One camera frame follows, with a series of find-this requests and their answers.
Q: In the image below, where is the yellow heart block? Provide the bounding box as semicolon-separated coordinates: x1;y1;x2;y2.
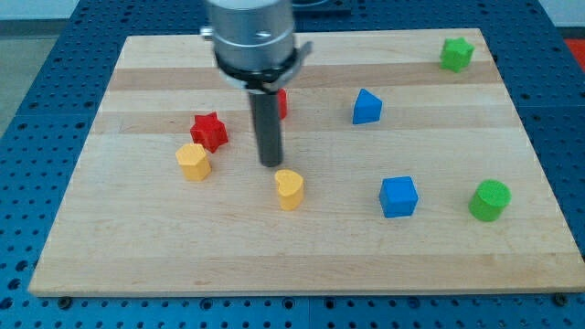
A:
274;169;304;211

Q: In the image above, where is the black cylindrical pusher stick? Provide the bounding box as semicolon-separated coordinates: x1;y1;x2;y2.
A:
249;93;283;167

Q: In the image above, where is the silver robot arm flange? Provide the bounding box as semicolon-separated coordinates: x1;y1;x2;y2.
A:
205;0;313;94

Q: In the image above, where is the red star block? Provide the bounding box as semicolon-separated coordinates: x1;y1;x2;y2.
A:
190;111;229;153

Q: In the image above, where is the green star block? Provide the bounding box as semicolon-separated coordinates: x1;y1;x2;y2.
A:
440;37;475;73

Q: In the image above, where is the red block behind stick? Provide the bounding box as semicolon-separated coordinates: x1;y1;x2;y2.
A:
277;89;288;120

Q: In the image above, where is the blue triangle block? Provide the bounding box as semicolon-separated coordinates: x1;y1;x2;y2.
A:
352;89;383;124

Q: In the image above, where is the yellow hexagon block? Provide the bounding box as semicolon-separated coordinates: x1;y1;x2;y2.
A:
175;143;212;182

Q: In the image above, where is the blue cube block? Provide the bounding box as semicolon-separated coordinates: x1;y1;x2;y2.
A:
378;176;419;218

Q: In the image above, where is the wooden board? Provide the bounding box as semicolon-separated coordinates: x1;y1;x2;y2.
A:
28;28;584;297

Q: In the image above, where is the green cylinder block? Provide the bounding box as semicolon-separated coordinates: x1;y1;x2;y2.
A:
468;179;512;222

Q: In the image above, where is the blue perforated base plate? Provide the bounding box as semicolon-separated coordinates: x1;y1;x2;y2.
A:
1;0;584;328

